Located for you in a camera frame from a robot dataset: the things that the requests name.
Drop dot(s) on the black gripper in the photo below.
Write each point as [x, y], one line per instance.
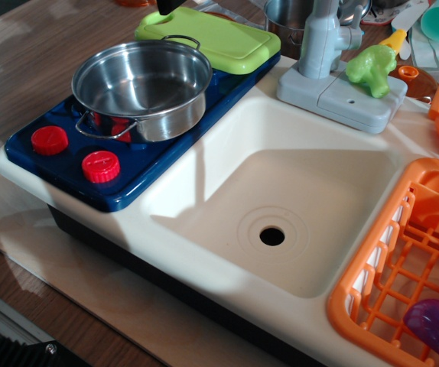
[165, 7]

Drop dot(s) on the stainless steel pan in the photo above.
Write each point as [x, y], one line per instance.
[143, 91]

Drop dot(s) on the right red stove knob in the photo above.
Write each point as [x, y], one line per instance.
[100, 167]

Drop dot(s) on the red stove knob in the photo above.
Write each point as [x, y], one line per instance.
[100, 167]
[49, 140]

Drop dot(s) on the blue toy stove top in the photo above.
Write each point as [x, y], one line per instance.
[141, 164]

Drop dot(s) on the left red stove knob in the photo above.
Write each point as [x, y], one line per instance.
[49, 140]

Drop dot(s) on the cream toy sink unit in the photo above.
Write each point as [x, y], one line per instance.
[258, 220]

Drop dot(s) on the green plastic cutting board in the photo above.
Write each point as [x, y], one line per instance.
[230, 47]

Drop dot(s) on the steel pot behind faucet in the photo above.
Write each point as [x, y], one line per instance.
[287, 18]

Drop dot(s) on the grey toy faucet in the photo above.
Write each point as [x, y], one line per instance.
[318, 82]

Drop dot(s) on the green toy broccoli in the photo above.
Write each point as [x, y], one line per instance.
[372, 67]

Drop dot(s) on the orange pot lid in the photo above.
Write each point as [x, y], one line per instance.
[421, 85]

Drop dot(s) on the orange dish rack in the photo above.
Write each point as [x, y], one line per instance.
[396, 265]

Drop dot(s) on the yellow handled toy utensil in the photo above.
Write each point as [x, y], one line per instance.
[397, 42]

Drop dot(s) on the black bracket bottom left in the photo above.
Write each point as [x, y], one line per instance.
[15, 353]

